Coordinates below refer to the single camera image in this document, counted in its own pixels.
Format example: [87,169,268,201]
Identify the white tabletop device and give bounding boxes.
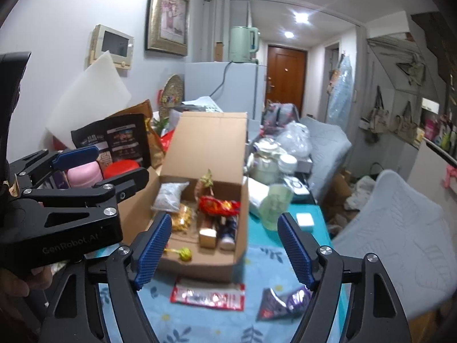
[284,178,312,205]

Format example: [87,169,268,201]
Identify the hanging tote bag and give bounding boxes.
[394,102,419,142]
[360,86,390,133]

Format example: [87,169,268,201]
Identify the wall intercom panel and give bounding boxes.
[86,24,134,73]

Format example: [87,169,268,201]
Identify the green gold candy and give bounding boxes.
[196,169,215,201]

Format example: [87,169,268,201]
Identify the red plastic bag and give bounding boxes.
[161,129,176,155]

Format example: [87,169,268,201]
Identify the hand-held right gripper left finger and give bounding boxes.
[37,212,173,343]

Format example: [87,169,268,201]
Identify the floral bag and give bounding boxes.
[262,102,299,130]

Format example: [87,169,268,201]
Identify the white floral cloth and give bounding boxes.
[344,177,376,210]

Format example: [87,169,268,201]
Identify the white papers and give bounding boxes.
[182,96,223,114]

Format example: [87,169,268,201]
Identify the white refrigerator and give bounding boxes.
[185,61,268,123]

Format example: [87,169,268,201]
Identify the yellow waffle packet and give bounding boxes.
[171,204,198,234]

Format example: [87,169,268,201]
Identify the gold framed picture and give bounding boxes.
[145,0,191,57]

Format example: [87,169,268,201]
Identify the white patterned snack packet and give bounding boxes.
[152,182,191,213]

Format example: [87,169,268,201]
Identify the brown snack bag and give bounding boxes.
[109,100,165,169]

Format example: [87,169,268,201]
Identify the row of shelf bottles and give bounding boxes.
[418,109,457,158]

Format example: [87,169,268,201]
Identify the plastic bottle green drink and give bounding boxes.
[262,154,298,232]

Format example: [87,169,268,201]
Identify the brown wooden door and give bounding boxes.
[266,45,308,115]

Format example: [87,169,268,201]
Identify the star wall decoration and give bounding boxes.
[396,55,428,87]

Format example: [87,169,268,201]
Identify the red canister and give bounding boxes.
[103,160,141,180]

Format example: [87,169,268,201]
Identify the purple label clear jar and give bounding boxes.
[53,171,71,189]

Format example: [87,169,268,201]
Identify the floor cardboard box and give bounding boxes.
[328,169,353,219]

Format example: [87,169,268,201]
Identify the blue white candy tube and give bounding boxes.
[218,216,238,251]

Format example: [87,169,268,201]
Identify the white tissue roll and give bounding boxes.
[248,179,274,217]

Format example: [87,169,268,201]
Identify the purple silver snack packet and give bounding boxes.
[256,288,288,321]

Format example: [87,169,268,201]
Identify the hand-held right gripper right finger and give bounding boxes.
[278,212,409,343]

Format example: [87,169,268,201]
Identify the long red snack packet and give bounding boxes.
[171,282,246,310]

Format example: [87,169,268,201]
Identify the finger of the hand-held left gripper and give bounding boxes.
[10,145,99,187]
[22,167,150,223]

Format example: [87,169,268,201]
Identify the white charger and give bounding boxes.
[296,212,315,233]

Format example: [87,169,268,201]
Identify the black stand-up pouch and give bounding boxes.
[71,114,148,167]

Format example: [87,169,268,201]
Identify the glass teapot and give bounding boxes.
[250,137,283,187]

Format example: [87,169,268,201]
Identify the red yellow snack packet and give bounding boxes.
[199,196,240,219]

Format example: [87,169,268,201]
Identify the white foam board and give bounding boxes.
[46,51,132,141]

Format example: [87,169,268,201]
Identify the small brown box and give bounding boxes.
[198,218,219,250]

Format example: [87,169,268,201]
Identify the hanging blue plastic cover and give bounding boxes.
[326,53,355,123]

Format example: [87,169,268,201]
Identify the black kettle cable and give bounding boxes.
[211,62,230,99]

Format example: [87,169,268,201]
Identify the green electric kettle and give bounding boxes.
[228,26,260,64]

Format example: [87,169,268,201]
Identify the clear plastic bag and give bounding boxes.
[276,121,312,160]

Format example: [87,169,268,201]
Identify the blue floral tablecloth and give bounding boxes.
[96,204,352,343]

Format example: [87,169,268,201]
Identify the pink canister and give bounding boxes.
[67,162,105,189]

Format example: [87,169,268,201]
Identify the decorative woven plate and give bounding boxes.
[161,74,185,117]

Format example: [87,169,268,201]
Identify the person's left hand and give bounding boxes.
[0,265,55,298]

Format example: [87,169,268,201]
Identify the small purple silver packet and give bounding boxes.
[286,288,312,312]

